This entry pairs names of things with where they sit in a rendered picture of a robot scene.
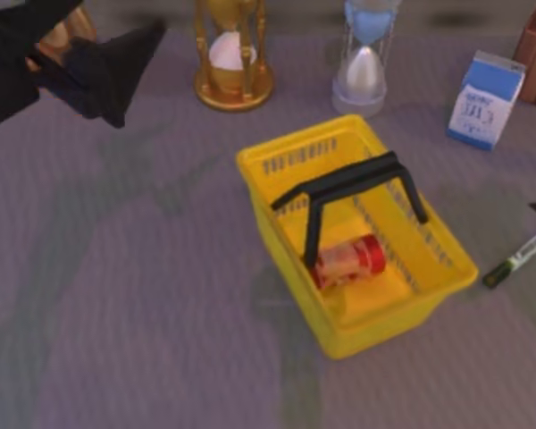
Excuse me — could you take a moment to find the red can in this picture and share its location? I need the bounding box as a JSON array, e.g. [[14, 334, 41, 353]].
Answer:
[[312, 234, 388, 290]]

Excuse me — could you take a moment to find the green and white marker pen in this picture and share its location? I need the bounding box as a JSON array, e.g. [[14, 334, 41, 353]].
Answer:
[[482, 231, 536, 290]]

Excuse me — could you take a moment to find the orange rounded object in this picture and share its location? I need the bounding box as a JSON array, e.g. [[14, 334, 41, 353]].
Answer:
[[26, 7, 97, 72]]

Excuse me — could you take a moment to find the gold hourglass with white sand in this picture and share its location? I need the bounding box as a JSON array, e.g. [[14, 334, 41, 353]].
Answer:
[[193, 0, 277, 112]]

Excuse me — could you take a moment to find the blue and white milk carton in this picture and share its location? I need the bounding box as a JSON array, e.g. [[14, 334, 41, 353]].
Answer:
[[445, 49, 528, 152]]

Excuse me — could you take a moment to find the clear hourglass with blue sand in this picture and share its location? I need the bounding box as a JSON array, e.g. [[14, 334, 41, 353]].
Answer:
[[331, 0, 403, 118]]

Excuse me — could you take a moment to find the yellow shopping basket black handle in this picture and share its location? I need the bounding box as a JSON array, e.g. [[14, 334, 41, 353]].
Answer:
[[235, 114, 480, 361]]

